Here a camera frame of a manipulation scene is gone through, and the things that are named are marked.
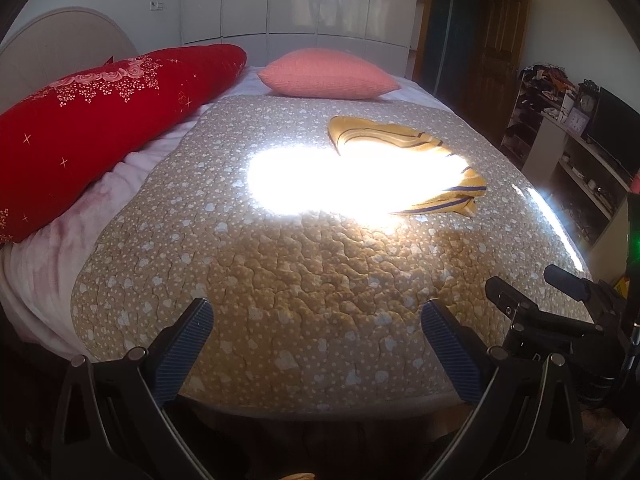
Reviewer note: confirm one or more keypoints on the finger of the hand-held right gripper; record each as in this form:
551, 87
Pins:
565, 280
510, 300

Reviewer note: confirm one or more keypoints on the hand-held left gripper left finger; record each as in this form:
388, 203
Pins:
182, 350

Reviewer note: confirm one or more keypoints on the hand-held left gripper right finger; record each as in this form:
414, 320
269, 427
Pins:
450, 350

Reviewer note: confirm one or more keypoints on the yellow striped knit sweater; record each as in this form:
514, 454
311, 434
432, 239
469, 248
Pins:
380, 135

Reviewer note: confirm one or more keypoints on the beige spotted quilt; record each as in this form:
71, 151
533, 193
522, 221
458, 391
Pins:
300, 285

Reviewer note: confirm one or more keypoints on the white shelf unit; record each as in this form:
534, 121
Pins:
550, 145

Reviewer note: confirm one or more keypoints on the pale pink bedsheet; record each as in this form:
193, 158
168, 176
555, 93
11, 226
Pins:
50, 270

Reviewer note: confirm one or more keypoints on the small pink clock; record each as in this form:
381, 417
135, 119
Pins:
577, 122

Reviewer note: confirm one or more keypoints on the black television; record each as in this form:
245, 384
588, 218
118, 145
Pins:
615, 125

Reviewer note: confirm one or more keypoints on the black ornate clock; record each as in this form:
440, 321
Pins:
586, 100

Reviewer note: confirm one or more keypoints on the clutter pile on shelf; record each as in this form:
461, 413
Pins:
547, 80

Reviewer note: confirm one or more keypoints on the red floral pillow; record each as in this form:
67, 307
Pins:
100, 125

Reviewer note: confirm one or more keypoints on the wooden door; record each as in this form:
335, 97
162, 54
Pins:
495, 35

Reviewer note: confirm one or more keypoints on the pink pillow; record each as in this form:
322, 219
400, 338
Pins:
325, 72

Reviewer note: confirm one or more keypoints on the beige headboard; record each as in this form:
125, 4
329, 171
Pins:
55, 40

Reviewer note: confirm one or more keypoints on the white wardrobe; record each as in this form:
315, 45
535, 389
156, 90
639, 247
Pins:
300, 5

